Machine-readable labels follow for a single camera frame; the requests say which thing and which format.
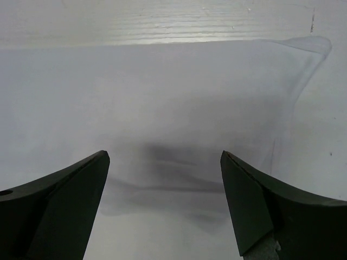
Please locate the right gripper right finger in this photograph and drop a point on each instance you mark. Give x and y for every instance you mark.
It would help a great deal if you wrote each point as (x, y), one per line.
(274, 220)

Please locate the white t shirt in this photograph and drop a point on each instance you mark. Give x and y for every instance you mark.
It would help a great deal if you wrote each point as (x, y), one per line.
(164, 113)

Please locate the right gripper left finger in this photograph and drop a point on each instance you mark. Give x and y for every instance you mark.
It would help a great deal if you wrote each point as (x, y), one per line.
(52, 217)

